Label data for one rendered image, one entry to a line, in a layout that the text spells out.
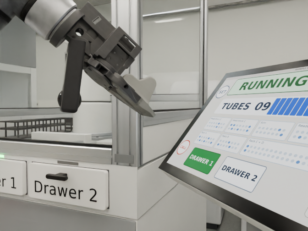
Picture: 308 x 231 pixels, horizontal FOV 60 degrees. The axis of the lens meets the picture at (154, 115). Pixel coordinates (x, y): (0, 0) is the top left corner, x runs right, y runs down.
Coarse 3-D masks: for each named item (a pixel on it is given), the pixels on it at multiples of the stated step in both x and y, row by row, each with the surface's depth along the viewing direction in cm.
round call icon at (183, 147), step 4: (184, 140) 64; (188, 140) 62; (180, 144) 64; (184, 144) 62; (188, 144) 61; (180, 148) 62; (184, 148) 61; (176, 152) 63; (180, 152) 61; (184, 152) 60
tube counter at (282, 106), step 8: (296, 96) 45; (304, 96) 44; (256, 104) 52; (264, 104) 50; (272, 104) 48; (280, 104) 47; (288, 104) 45; (296, 104) 44; (304, 104) 42; (256, 112) 50; (264, 112) 48; (272, 112) 47; (280, 112) 45; (288, 112) 44; (296, 112) 43; (304, 112) 41
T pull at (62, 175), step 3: (48, 174) 78; (51, 174) 77; (54, 174) 77; (57, 174) 78; (60, 174) 78; (63, 174) 78; (66, 174) 79; (48, 177) 77; (51, 177) 77; (54, 177) 76; (57, 177) 76; (60, 177) 76; (63, 177) 75; (66, 177) 75; (60, 180) 76; (63, 180) 75
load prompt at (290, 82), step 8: (288, 72) 51; (296, 72) 49; (304, 72) 48; (240, 80) 63; (248, 80) 60; (256, 80) 58; (264, 80) 55; (272, 80) 53; (280, 80) 51; (288, 80) 49; (296, 80) 48; (304, 80) 46; (232, 88) 63; (240, 88) 60; (248, 88) 58; (256, 88) 56; (264, 88) 53; (272, 88) 51; (280, 88) 50; (288, 88) 48; (296, 88) 46; (304, 88) 45
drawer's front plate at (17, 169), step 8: (0, 160) 90; (8, 160) 89; (16, 160) 89; (0, 168) 90; (8, 168) 89; (16, 168) 87; (24, 168) 87; (0, 176) 90; (8, 176) 89; (16, 176) 87; (24, 176) 87; (0, 184) 90; (8, 184) 89; (16, 184) 87; (24, 184) 87; (8, 192) 89; (16, 192) 88; (24, 192) 87
